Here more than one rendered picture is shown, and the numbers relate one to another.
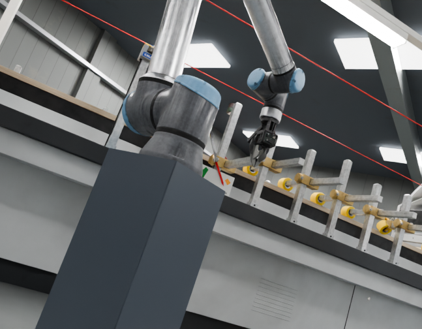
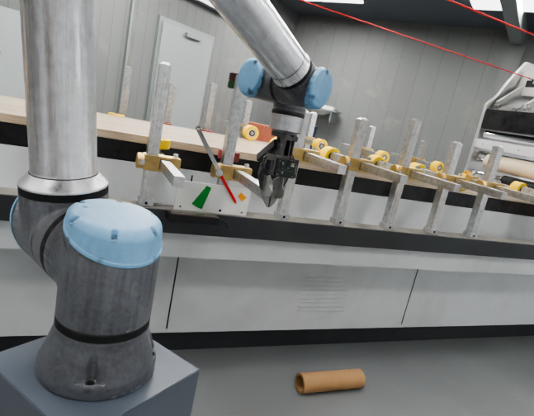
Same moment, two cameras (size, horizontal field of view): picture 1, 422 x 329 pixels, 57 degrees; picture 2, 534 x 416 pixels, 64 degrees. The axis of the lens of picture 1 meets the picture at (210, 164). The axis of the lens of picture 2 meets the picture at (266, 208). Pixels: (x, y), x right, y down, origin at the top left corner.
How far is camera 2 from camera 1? 0.78 m
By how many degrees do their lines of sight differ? 25
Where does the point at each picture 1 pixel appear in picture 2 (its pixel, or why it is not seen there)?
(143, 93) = (27, 220)
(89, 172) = not seen: hidden behind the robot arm
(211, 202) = (175, 405)
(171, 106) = (63, 285)
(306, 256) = (358, 257)
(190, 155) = (115, 369)
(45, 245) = (21, 309)
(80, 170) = not seen: hidden behind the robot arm
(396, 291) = (471, 264)
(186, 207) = not seen: outside the picture
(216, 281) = (249, 293)
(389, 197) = (477, 54)
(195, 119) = (111, 308)
